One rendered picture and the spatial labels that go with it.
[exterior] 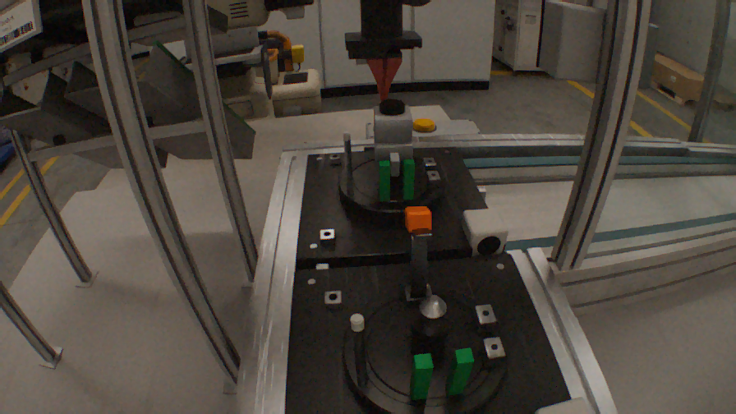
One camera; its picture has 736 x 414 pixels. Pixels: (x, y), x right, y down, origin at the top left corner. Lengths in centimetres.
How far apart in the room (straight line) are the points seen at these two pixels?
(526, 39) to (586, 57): 427
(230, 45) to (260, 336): 91
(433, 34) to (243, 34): 267
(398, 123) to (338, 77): 315
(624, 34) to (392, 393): 34
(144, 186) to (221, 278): 34
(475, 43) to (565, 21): 345
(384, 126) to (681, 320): 53
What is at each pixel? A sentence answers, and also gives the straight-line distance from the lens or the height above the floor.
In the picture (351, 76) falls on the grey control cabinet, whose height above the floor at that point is 20.
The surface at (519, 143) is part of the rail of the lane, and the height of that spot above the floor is 96.
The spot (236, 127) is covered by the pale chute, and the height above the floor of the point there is 106.
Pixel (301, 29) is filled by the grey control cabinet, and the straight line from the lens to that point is 348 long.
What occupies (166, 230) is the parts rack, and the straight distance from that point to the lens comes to 30.
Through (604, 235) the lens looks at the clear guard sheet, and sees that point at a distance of 48.
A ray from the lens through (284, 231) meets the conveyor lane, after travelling 49.
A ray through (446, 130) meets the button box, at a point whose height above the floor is 96.
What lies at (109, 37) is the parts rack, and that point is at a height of 125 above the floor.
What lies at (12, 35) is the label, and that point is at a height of 127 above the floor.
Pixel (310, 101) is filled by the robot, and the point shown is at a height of 75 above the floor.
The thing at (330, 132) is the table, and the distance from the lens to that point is 95.
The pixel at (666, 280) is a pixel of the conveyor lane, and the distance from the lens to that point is 64.
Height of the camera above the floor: 126
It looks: 36 degrees down
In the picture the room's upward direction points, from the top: 2 degrees counter-clockwise
